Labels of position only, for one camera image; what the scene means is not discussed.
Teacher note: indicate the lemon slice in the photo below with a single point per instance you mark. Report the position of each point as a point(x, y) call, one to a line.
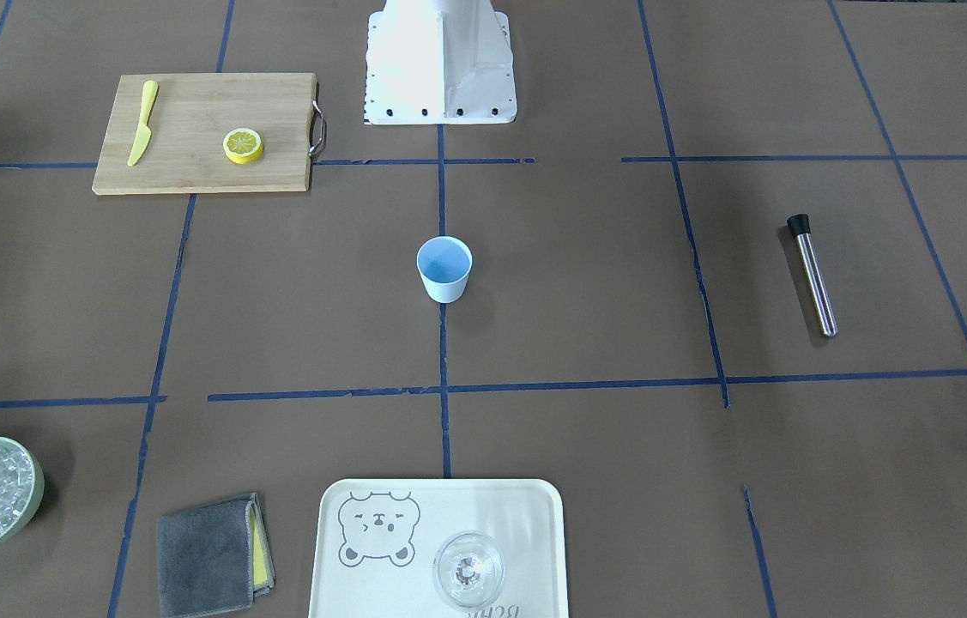
point(242, 146)

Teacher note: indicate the steel muddler black tip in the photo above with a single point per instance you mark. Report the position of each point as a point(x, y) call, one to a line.
point(799, 227)

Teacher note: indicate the light blue cup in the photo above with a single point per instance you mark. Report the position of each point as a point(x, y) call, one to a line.
point(444, 264)

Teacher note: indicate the cream bear tray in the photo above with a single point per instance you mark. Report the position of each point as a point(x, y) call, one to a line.
point(376, 540)

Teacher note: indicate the clear wine glass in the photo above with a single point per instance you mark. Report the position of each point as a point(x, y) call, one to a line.
point(469, 571)

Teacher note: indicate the wooden cutting board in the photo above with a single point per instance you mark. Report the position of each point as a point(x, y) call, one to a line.
point(192, 114)

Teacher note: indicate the grey folded cloth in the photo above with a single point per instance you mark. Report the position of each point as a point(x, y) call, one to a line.
point(213, 559)

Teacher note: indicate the yellow plastic knife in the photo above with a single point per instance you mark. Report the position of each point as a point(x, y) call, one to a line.
point(142, 136)

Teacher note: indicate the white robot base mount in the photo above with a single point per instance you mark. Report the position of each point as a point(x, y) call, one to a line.
point(439, 63)

